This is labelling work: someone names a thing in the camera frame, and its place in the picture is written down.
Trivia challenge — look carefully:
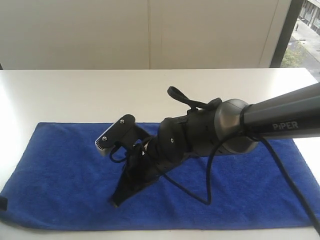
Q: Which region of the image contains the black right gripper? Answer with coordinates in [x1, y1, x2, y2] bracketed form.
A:
[109, 142, 175, 208]

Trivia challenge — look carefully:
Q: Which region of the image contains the blue microfiber towel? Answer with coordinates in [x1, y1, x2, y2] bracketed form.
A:
[0, 122, 311, 231]

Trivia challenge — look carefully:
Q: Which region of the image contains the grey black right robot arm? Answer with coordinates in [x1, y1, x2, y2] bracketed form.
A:
[101, 84, 320, 206]

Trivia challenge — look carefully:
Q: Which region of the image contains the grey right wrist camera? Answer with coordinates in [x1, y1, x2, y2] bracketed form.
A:
[95, 114, 151, 157]

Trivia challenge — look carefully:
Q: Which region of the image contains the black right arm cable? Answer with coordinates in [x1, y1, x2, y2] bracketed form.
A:
[108, 86, 320, 227]

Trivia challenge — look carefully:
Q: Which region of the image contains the dark window frame post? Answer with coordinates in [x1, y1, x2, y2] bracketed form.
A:
[269, 0, 303, 68]

